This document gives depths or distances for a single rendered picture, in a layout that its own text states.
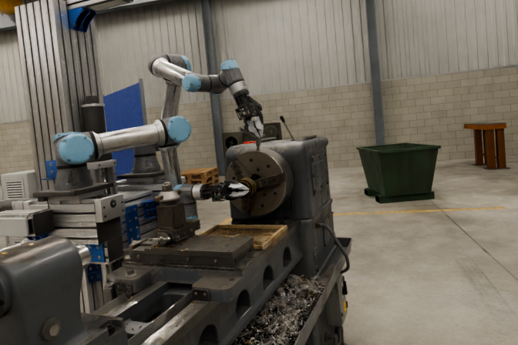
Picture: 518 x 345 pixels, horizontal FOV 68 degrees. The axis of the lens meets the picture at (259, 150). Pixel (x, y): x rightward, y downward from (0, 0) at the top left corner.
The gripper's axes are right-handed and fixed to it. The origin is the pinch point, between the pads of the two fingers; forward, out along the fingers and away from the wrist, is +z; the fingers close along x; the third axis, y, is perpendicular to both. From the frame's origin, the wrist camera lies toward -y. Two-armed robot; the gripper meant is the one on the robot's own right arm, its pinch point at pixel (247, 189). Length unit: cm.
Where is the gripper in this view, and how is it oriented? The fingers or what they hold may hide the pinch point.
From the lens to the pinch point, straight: 169.3
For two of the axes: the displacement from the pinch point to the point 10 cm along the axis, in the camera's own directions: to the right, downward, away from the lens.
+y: -3.9, 0.9, -9.2
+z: 9.2, -0.6, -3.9
